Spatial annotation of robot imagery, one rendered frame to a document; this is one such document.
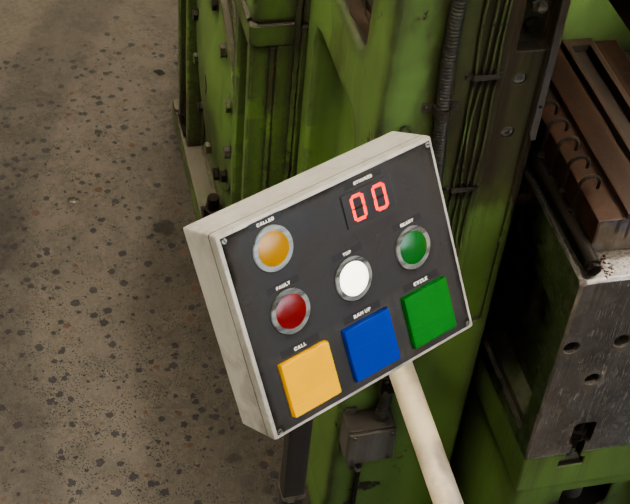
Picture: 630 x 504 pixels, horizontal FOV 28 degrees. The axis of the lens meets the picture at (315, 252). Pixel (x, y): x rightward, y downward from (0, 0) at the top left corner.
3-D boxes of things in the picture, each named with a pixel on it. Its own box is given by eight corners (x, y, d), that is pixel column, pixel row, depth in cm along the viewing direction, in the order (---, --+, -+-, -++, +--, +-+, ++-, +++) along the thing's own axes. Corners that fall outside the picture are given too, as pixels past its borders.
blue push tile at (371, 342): (402, 358, 164) (389, 307, 162) (358, 383, 161) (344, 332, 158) (393, 355, 166) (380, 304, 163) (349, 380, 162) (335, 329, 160)
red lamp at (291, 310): (310, 330, 155) (313, 306, 152) (273, 334, 154) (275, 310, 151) (305, 311, 157) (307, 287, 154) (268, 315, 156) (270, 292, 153)
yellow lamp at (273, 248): (293, 267, 152) (295, 242, 149) (255, 272, 151) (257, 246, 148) (288, 249, 154) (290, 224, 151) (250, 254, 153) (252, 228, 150)
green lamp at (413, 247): (431, 265, 164) (435, 241, 161) (397, 269, 163) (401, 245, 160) (424, 248, 166) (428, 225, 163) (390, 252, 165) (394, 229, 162)
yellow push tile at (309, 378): (342, 392, 159) (328, 340, 157) (296, 419, 156) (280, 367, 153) (334, 388, 161) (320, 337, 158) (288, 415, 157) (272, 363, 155)
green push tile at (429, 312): (457, 326, 169) (446, 276, 167) (416, 349, 166) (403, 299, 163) (449, 323, 171) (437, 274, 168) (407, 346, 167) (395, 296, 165)
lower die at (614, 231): (708, 238, 195) (724, 198, 189) (588, 252, 190) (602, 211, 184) (605, 74, 223) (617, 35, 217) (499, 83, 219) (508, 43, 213)
